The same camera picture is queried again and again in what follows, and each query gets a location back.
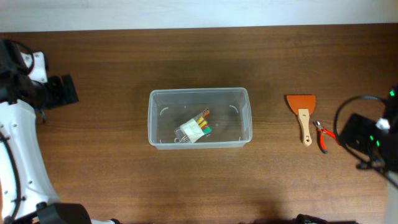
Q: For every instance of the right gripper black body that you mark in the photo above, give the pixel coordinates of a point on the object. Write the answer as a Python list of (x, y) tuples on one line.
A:
[(365, 137)]

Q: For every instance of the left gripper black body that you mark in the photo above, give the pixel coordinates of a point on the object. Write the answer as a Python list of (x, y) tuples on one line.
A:
[(58, 93)]

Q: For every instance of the red handled pliers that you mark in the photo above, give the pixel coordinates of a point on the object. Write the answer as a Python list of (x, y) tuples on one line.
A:
[(321, 133)]

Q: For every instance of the orange scraper wooden handle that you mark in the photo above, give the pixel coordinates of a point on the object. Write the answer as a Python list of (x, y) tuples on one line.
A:
[(303, 106)]

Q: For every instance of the clear case coloured bits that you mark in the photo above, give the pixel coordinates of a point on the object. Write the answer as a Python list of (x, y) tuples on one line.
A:
[(192, 130)]

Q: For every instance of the clear plastic container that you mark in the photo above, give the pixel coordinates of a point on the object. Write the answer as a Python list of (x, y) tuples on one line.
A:
[(230, 117)]

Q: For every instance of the orange socket bit rail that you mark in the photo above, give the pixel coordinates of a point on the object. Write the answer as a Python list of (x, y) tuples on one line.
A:
[(205, 113)]

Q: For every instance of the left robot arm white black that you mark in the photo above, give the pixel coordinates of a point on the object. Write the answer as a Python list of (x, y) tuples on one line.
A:
[(26, 190)]

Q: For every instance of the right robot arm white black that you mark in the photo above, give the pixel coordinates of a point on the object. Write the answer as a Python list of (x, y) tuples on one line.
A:
[(374, 144)]

